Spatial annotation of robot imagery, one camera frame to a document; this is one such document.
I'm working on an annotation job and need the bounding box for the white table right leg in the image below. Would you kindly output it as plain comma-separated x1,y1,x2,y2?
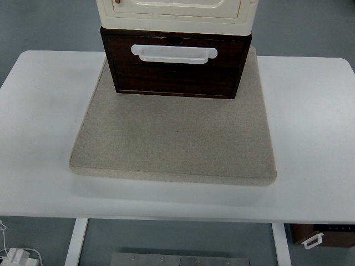
272,223,292,266

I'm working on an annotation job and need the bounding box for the white table left leg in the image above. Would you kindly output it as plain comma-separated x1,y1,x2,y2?
64,218,88,266

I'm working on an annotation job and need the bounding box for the dark wooden cabinet base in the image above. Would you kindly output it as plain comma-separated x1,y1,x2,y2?
99,27,252,100

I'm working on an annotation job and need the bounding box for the white power adapter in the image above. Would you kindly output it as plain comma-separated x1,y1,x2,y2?
1,248,39,266

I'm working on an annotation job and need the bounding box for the white drawer handle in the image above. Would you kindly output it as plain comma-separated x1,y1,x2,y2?
131,44,218,64

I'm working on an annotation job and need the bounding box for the beige fabric pad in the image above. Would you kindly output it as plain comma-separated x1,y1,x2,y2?
69,48,277,186

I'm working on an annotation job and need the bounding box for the white table leg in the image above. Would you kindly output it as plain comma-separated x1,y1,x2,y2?
272,223,292,266
64,218,88,266

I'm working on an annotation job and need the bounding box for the white cable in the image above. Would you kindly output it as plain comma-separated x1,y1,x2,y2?
0,219,9,258

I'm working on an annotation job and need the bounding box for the brown box with white handle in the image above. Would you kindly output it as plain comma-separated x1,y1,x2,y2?
290,224,354,249

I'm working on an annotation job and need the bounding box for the cream upper cabinet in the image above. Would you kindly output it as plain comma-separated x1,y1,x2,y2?
97,0,258,36

